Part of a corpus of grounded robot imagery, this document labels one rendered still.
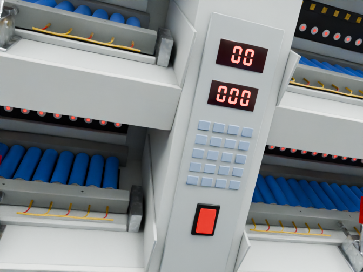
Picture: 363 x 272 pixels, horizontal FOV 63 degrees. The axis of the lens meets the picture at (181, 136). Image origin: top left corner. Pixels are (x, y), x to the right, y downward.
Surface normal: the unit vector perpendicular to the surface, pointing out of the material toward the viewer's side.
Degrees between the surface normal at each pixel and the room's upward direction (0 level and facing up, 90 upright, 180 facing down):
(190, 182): 90
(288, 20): 90
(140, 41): 109
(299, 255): 19
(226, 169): 90
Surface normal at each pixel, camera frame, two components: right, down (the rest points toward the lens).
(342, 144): 0.13, 0.53
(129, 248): 0.24, -0.84
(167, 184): 0.20, 0.23
